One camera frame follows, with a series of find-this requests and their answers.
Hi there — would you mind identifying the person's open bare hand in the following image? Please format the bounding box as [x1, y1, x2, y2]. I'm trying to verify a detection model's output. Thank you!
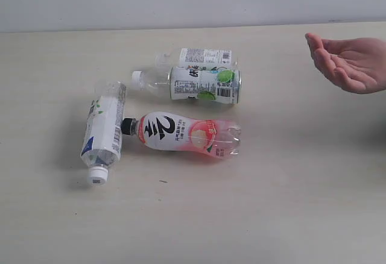
[305, 33, 385, 94]

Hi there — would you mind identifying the green lime label bottle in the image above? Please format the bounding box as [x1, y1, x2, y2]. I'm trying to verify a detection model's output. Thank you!
[130, 66, 241, 104]

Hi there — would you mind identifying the colourful floral label bottle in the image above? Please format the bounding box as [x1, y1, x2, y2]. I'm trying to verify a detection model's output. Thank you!
[155, 48, 238, 70]

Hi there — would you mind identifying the pink peach drink bottle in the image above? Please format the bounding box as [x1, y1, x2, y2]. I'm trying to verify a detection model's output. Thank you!
[121, 112, 241, 159]

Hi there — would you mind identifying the white blue label water bottle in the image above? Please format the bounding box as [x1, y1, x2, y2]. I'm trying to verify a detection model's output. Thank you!
[80, 81, 126, 186]

